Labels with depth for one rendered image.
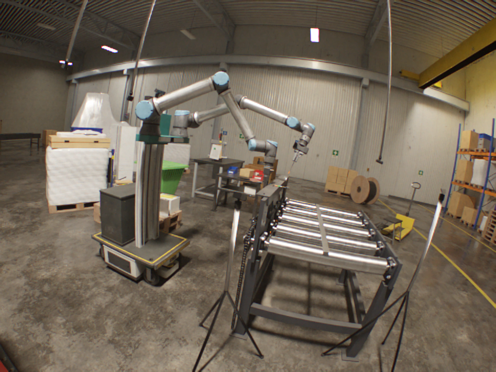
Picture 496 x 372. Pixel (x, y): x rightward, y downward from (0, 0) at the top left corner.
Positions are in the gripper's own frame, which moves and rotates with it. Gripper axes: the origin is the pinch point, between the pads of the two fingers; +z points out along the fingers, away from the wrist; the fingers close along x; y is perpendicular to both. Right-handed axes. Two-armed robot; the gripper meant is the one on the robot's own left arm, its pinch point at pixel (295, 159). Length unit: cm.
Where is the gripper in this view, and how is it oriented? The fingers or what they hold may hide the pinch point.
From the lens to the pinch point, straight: 196.3
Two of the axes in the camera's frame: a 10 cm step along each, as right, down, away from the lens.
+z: -4.5, 8.9, 0.0
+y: -2.3, -1.1, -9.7
